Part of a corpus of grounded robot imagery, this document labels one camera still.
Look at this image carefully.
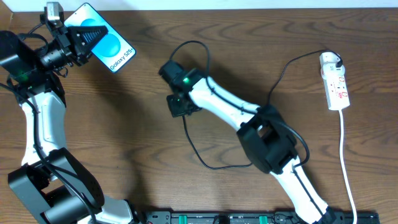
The blue Galaxy smartphone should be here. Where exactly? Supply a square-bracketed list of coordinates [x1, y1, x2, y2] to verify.
[64, 2, 136, 73]

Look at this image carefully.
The black USB charging cable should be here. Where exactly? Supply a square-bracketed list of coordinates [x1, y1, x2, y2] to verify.
[182, 49, 344, 170]

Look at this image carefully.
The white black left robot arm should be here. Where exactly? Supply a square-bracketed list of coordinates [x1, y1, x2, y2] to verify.
[1, 24, 139, 223]

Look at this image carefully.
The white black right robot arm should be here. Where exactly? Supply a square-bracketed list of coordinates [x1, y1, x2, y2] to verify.
[159, 60, 336, 223]

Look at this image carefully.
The white power strip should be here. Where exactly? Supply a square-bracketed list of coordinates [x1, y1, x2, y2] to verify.
[320, 52, 350, 111]

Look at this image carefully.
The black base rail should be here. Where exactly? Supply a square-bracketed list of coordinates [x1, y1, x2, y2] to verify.
[132, 211, 381, 224]

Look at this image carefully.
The white power strip cord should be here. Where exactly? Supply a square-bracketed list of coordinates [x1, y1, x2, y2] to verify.
[338, 108, 358, 224]

